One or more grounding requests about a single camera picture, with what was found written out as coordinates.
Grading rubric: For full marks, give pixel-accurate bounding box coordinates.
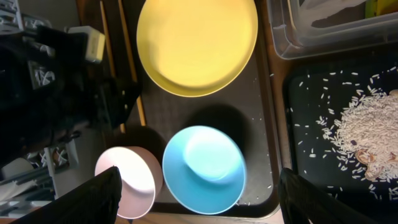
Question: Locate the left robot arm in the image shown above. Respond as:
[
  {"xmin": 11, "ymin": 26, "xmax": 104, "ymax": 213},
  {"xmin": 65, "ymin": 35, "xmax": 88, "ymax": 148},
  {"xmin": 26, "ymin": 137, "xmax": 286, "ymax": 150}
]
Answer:
[{"xmin": 1, "ymin": 26, "xmax": 141, "ymax": 166}]

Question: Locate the white napkin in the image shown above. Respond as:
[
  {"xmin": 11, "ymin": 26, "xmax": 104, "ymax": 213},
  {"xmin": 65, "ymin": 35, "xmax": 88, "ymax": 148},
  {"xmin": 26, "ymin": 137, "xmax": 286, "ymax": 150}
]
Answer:
[{"xmin": 298, "ymin": 0, "xmax": 365, "ymax": 26}]

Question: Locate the pink bowl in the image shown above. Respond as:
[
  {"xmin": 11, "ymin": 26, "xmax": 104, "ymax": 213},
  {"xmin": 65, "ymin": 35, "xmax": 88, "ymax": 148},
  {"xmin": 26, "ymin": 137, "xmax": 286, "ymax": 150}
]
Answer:
[{"xmin": 95, "ymin": 146, "xmax": 163, "ymax": 219}]

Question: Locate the green snack wrapper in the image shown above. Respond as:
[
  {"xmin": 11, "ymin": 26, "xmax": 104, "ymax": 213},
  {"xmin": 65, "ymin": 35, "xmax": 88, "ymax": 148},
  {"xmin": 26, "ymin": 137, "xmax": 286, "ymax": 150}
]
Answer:
[{"xmin": 365, "ymin": 0, "xmax": 397, "ymax": 18}]

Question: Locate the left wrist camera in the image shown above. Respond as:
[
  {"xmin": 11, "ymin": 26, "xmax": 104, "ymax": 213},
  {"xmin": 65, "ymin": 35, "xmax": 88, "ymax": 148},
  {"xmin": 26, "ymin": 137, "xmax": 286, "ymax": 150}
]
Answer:
[{"xmin": 68, "ymin": 26, "xmax": 105, "ymax": 64}]

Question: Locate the light blue bowl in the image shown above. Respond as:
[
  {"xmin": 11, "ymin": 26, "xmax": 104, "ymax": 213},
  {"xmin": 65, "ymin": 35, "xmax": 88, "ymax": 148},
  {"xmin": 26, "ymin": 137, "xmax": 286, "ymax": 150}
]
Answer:
[{"xmin": 162, "ymin": 126, "xmax": 247, "ymax": 215}]

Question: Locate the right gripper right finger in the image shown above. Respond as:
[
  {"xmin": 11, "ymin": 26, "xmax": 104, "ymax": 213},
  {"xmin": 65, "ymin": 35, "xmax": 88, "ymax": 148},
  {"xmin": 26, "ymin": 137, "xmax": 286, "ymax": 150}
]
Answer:
[{"xmin": 277, "ymin": 168, "xmax": 375, "ymax": 224}]

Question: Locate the rice and nutshell waste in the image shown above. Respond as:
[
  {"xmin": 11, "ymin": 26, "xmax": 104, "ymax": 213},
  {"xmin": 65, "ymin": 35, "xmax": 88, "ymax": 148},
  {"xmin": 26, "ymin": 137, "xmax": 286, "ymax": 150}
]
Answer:
[{"xmin": 289, "ymin": 65, "xmax": 398, "ymax": 202}]

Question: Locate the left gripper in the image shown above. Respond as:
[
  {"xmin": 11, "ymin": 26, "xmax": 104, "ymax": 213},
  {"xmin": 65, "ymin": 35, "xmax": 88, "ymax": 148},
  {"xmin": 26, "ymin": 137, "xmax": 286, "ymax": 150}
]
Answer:
[{"xmin": 37, "ymin": 26, "xmax": 140, "ymax": 140}]

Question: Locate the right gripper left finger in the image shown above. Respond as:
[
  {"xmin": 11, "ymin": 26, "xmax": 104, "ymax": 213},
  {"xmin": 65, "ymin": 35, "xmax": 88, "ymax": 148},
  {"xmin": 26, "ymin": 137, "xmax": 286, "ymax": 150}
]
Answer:
[{"xmin": 13, "ymin": 166, "xmax": 122, "ymax": 224}]

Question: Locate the grey dishwasher rack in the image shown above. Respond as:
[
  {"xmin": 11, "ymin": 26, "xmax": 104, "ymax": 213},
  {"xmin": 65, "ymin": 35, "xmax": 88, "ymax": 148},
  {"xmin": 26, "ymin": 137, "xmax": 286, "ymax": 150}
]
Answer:
[{"xmin": 0, "ymin": 0, "xmax": 80, "ymax": 218}]

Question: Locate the dark brown serving tray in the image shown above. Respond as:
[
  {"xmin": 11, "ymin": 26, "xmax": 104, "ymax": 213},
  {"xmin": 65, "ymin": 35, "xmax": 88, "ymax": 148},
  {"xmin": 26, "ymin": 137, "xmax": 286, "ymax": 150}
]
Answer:
[{"xmin": 76, "ymin": 0, "xmax": 282, "ymax": 218}]

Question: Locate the wooden chopstick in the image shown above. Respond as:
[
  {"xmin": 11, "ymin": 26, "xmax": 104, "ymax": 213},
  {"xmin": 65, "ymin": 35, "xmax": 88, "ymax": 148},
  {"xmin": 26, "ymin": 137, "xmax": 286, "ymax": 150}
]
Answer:
[
  {"xmin": 118, "ymin": 0, "xmax": 146, "ymax": 126},
  {"xmin": 99, "ymin": 1, "xmax": 126, "ymax": 134}
]

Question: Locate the yellow plate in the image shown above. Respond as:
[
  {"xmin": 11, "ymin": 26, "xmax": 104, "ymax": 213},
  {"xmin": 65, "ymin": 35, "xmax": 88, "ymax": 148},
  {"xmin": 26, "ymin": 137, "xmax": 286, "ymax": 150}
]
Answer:
[{"xmin": 136, "ymin": 0, "xmax": 258, "ymax": 98}]

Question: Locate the clear plastic bin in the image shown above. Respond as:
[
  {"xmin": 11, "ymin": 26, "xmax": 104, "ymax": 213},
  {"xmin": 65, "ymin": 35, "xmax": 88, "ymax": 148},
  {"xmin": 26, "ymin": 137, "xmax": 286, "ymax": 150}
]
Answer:
[{"xmin": 267, "ymin": 0, "xmax": 397, "ymax": 60}]

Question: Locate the black waste tray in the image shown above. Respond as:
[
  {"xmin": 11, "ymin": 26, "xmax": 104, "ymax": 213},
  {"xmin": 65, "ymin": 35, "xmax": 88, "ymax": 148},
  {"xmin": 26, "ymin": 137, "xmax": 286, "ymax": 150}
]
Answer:
[{"xmin": 283, "ymin": 52, "xmax": 397, "ymax": 223}]

